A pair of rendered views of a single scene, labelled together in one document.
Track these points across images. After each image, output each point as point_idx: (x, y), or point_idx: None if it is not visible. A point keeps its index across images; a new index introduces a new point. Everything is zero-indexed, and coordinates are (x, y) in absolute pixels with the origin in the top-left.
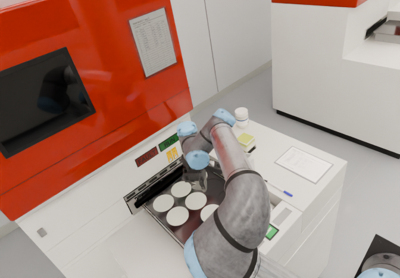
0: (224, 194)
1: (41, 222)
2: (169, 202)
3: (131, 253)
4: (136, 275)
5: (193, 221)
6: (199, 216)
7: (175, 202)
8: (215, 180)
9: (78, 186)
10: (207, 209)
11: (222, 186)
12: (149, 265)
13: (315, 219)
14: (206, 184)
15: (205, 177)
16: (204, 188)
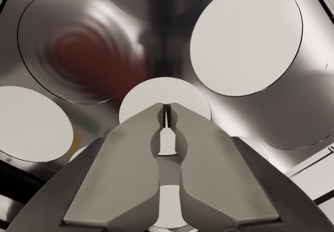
0: None
1: None
2: (170, 194)
3: None
4: (315, 191)
5: (262, 118)
6: (250, 98)
7: (171, 180)
8: (26, 39)
9: None
10: (219, 69)
11: None
12: (300, 175)
13: None
14: (141, 113)
15: (146, 186)
16: (255, 152)
